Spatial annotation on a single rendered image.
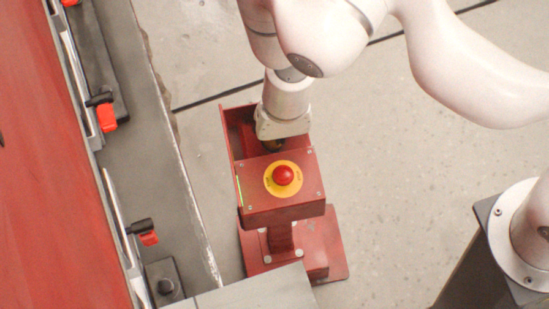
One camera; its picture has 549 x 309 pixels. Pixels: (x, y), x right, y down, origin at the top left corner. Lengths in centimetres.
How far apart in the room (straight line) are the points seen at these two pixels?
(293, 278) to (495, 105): 52
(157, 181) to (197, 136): 96
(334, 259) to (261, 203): 79
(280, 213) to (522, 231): 53
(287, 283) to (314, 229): 94
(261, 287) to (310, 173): 35
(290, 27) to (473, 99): 25
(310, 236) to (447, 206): 38
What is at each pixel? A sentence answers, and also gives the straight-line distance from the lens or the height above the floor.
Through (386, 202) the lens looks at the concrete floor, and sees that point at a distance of 285.
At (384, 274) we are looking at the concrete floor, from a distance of 280.
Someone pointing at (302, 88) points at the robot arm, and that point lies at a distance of 180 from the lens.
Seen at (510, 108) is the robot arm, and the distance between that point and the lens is 142.
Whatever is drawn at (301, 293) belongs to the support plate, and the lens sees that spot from 177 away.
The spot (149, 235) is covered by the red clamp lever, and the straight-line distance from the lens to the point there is 158.
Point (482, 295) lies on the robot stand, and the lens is 203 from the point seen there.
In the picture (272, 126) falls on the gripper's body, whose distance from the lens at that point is 198.
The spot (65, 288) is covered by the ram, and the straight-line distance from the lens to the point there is 86.
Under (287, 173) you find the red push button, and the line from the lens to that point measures 201.
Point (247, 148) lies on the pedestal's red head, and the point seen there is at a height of 75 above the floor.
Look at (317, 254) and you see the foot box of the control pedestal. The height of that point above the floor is 12.
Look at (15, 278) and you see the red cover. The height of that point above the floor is 219.
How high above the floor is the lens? 273
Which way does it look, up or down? 72 degrees down
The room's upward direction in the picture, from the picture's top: 4 degrees counter-clockwise
